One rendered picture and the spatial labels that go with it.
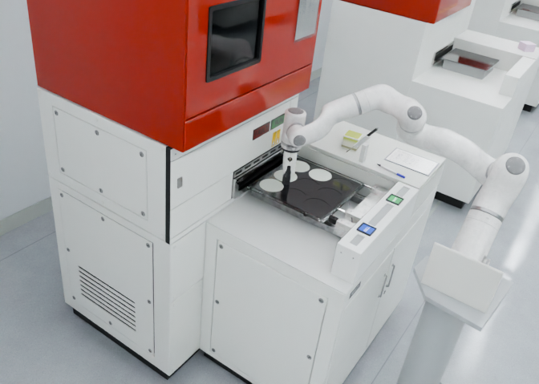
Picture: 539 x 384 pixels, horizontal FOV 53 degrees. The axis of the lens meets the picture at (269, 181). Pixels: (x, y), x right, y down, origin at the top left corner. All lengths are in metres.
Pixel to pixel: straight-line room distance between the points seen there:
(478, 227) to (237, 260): 0.90
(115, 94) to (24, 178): 1.64
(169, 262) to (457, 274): 1.04
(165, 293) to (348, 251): 0.76
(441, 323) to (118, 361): 1.46
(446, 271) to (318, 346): 0.56
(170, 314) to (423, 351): 1.01
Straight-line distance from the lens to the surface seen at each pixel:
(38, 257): 3.34
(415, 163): 2.49
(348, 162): 2.41
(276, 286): 2.08
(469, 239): 2.03
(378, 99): 2.14
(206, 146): 1.96
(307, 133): 2.05
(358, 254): 1.88
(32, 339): 2.90
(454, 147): 2.11
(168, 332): 2.36
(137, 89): 1.83
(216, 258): 2.22
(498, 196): 2.07
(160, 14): 1.68
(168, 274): 2.13
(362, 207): 2.26
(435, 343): 2.23
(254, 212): 2.22
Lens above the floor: 2.10
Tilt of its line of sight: 32 degrees down
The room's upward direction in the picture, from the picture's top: 7 degrees clockwise
